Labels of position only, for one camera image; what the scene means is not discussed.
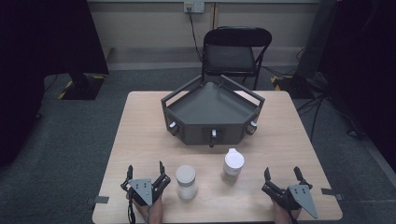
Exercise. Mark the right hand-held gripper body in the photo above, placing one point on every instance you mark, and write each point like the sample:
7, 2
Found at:
300, 196

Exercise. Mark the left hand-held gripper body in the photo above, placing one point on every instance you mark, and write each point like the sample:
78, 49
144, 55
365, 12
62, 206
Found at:
141, 191

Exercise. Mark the clear jar with grey lid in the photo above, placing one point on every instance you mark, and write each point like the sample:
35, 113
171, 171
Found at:
186, 182

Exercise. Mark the white lidded jar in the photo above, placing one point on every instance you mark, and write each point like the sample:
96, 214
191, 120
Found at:
232, 166

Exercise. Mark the dark grey corner rack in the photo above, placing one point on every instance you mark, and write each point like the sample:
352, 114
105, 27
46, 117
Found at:
214, 105

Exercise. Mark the person's left hand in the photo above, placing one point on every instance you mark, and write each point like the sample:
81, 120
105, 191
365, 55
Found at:
152, 213

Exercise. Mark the person's right hand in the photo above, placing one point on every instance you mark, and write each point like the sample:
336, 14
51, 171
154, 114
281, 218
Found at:
283, 215

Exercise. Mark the grey tape strip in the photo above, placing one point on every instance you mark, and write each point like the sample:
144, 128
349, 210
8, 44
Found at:
101, 199
331, 193

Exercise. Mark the black stand base striped tape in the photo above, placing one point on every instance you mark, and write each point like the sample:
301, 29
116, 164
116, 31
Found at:
295, 87
82, 87

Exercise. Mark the black folding chair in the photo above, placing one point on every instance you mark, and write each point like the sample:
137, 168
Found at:
230, 57

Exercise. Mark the dark curtain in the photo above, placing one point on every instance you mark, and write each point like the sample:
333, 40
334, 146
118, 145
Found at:
37, 62
367, 62

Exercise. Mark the grey upright column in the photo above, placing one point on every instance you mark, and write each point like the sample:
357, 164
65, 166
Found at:
317, 40

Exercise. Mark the white wall socket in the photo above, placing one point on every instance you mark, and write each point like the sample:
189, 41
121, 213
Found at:
194, 6

